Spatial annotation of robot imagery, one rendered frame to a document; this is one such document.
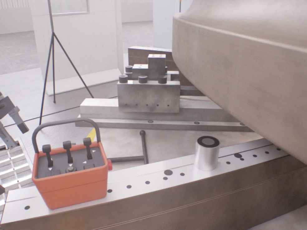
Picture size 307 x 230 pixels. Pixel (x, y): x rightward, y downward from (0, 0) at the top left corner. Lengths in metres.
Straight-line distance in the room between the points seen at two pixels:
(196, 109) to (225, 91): 1.01
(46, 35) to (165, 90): 2.35
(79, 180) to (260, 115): 0.53
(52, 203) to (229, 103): 0.62
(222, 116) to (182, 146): 0.43
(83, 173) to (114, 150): 0.97
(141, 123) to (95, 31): 2.36
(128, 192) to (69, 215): 0.18
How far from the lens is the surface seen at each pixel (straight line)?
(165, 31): 5.80
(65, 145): 0.68
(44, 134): 2.60
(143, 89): 1.67
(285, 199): 1.22
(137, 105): 1.72
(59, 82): 3.77
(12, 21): 13.97
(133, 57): 2.95
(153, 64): 1.73
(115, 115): 1.87
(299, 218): 1.34
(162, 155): 1.54
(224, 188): 0.89
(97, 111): 1.90
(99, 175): 0.66
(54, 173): 0.67
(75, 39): 3.78
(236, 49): 0.78
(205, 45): 0.95
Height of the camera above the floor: 1.20
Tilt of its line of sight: 26 degrees down
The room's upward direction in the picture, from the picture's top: straight up
